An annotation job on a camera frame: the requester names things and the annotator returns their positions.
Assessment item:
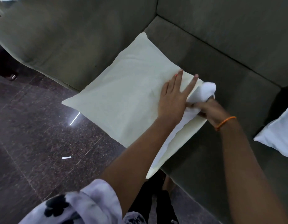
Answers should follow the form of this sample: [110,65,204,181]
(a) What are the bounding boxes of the person's left hand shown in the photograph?
[158,69,199,125]

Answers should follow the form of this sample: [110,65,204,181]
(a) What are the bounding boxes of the grey-green sofa seat cushion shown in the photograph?
[144,16,288,224]

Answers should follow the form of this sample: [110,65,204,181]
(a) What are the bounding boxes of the person's left forearm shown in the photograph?
[97,115,182,217]

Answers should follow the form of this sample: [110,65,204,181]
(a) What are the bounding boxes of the grey-green fabric sofa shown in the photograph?
[0,0,288,224]

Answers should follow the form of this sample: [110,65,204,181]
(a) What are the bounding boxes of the person's right forearm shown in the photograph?
[215,118,288,224]

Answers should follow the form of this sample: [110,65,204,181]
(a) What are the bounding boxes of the person's right hand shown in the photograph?
[186,98,233,130]

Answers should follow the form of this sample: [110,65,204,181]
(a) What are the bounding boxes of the white pillow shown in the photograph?
[253,104,288,160]

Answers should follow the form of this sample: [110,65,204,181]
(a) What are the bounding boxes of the black trousers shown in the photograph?
[128,170,179,224]

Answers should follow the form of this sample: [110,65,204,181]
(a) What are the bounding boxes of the white black floral garment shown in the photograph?
[18,179,147,224]

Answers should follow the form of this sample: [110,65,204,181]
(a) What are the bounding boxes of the orange thread bracelet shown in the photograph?
[215,116,237,131]

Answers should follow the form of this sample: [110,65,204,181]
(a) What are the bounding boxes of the white pillow insert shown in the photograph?
[147,82,217,171]

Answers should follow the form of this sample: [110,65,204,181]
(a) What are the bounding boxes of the cream pillow cover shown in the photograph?
[62,32,215,179]

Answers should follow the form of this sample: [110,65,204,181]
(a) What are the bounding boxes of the grey-green sofa back cushion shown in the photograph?
[156,0,288,88]

